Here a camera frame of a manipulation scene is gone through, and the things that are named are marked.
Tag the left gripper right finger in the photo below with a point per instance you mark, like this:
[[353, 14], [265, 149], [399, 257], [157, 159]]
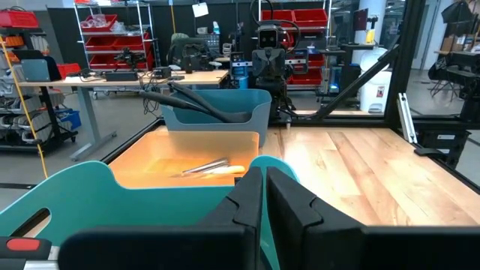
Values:
[[300, 232]]

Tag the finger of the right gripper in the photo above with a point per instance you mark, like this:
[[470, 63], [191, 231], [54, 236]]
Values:
[[260, 67], [277, 67]]

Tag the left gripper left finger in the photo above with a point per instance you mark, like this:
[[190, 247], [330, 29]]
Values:
[[249, 202]]

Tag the silver table knife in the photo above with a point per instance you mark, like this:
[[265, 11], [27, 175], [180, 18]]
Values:
[[217, 167], [212, 162]]

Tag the black ladle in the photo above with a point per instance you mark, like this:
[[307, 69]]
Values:
[[195, 98]]

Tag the small black robot arm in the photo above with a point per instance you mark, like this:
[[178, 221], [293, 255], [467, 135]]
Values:
[[129, 58]]

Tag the blue barrel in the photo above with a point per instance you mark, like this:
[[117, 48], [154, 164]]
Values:
[[243, 80]]

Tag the red storage bin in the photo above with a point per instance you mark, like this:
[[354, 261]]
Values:
[[90, 24], [18, 19], [311, 17], [69, 70], [285, 15], [99, 62], [97, 44], [131, 43], [307, 78]]

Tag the white spray bottle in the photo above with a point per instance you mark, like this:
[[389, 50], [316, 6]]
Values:
[[216, 29]]

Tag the black backpack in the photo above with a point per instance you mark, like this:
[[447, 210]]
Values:
[[191, 56]]

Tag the wooden desk grey legs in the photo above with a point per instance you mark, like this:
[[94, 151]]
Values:
[[195, 77]]

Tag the white paper tag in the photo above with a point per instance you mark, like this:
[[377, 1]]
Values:
[[200, 9]]

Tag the small black box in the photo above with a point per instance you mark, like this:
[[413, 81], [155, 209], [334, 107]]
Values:
[[163, 72]]

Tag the dark teal plastic bin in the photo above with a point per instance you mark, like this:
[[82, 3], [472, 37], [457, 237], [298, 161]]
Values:
[[210, 133]]

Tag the dark monitor screen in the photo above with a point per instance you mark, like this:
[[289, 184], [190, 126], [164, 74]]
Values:
[[360, 18]]

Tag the yellow bottle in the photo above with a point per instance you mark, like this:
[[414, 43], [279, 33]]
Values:
[[370, 36]]

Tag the white trash bin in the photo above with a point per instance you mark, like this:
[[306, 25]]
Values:
[[375, 90]]

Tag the orange translucent plastic tray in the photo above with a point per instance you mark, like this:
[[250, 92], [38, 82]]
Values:
[[150, 150]]

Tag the black power brick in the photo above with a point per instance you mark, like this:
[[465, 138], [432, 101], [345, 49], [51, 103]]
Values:
[[120, 76]]

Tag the light teal plastic bin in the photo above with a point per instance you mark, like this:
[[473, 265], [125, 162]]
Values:
[[112, 210]]

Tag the black clamp foot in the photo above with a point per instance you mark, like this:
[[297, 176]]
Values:
[[429, 152]]

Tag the black control box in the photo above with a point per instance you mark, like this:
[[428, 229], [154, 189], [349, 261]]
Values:
[[442, 144]]

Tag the cardboard box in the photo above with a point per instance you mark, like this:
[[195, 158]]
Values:
[[450, 43]]

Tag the blue crate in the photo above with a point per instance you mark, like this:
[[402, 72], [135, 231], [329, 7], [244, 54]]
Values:
[[71, 119]]

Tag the black equipment stand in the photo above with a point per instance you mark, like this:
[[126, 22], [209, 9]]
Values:
[[461, 75]]

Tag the black garment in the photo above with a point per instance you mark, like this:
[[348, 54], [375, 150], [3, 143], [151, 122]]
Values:
[[457, 11]]

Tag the black shelving unit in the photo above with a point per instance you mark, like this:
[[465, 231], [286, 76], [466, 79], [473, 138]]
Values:
[[47, 108]]

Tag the grey box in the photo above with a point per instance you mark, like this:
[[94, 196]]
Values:
[[35, 70]]

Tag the orange storage bin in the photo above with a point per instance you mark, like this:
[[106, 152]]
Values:
[[13, 41]]

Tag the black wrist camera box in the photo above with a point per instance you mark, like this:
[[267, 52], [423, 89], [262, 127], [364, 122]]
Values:
[[268, 36]]

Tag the black aluminium rig frame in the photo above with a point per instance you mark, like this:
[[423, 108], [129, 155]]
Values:
[[405, 56]]

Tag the silver metal bracket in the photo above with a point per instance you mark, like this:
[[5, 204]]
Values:
[[407, 116]]

